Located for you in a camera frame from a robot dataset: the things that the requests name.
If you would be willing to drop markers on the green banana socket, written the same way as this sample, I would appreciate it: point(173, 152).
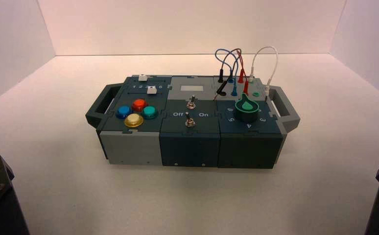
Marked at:
point(256, 94)

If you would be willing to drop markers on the yellow push button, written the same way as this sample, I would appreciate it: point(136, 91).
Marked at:
point(133, 120)

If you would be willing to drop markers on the teal push button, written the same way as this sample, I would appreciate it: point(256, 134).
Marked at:
point(149, 112)

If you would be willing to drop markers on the green rotary knob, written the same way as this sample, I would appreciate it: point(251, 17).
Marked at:
point(247, 109)

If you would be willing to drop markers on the teal and grey control box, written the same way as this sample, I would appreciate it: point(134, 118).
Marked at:
point(189, 146)

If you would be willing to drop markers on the white slider knob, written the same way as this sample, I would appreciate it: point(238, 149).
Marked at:
point(151, 90)
point(142, 77)

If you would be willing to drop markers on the red push button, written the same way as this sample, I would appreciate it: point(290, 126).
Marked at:
point(139, 104)

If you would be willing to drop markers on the metal toggle switch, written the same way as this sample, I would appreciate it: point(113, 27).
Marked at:
point(191, 103)
point(188, 122)

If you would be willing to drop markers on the blue push button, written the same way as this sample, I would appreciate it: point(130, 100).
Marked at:
point(123, 112)

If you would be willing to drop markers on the grey display screen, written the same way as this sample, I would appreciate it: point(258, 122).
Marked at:
point(192, 88)

